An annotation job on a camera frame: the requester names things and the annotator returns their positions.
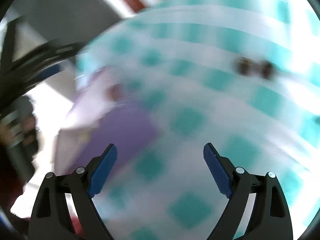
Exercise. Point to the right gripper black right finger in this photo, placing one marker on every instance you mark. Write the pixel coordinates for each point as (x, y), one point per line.
(270, 217)

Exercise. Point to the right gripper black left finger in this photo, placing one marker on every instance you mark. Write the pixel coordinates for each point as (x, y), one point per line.
(50, 218)

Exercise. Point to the dark brown fruit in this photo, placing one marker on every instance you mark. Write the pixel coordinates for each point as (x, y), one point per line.
(243, 66)
(266, 70)

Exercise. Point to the purple storage box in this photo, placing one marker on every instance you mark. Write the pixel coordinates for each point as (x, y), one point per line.
(95, 121)

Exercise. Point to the small red round fruit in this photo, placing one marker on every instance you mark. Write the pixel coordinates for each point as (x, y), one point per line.
(114, 92)

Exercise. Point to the teal white checkered tablecloth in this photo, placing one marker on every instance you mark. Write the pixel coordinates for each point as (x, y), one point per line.
(178, 60)

